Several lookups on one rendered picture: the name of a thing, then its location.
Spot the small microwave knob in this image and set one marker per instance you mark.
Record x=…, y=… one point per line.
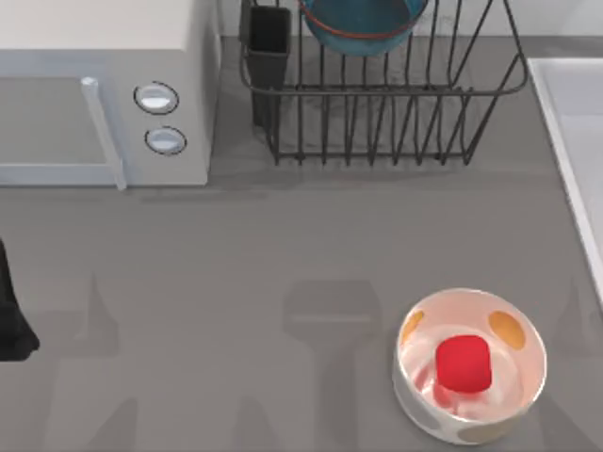
x=165, y=140

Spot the black cutlery holder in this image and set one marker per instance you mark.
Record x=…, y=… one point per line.
x=268, y=52

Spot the pale microwave oven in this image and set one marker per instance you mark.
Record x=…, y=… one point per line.
x=193, y=70

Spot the large microwave knob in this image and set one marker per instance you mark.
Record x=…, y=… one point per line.
x=156, y=98

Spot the blue bowl with red rim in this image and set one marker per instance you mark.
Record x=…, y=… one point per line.
x=363, y=28

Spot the red rounded block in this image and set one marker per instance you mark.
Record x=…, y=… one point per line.
x=464, y=363

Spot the white bowl with orange spots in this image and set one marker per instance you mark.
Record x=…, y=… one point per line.
x=509, y=376

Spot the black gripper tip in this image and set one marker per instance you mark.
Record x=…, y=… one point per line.
x=11, y=325

